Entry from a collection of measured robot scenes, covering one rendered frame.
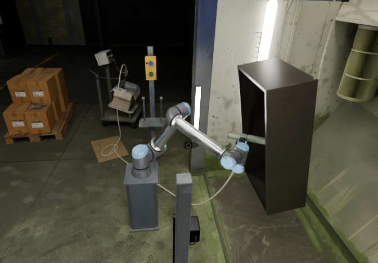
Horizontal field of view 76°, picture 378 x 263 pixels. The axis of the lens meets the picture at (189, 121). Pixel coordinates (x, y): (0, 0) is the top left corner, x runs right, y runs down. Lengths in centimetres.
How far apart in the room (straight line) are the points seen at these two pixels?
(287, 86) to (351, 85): 133
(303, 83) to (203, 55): 120
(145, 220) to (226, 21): 213
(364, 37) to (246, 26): 108
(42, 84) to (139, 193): 274
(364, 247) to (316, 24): 215
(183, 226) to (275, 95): 108
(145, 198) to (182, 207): 159
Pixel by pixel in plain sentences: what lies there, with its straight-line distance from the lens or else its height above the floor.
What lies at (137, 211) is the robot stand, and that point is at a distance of 254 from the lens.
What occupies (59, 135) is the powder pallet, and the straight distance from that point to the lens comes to 441.
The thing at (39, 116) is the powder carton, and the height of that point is 44.
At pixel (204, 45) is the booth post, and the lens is 259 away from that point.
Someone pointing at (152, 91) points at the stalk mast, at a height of 113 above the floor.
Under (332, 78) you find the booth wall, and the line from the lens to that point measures 330.
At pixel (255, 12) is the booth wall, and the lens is 268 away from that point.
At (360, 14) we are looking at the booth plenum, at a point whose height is 206.
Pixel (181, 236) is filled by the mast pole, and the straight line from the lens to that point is 95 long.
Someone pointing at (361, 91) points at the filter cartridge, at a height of 137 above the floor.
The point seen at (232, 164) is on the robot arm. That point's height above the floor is 123.
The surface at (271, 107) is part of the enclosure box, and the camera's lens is 171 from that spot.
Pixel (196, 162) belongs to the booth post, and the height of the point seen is 23.
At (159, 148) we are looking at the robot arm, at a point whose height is 89.
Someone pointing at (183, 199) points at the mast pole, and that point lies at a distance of 81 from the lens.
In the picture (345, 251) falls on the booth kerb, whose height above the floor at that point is 10.
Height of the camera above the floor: 216
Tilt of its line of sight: 28 degrees down
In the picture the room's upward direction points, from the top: 2 degrees clockwise
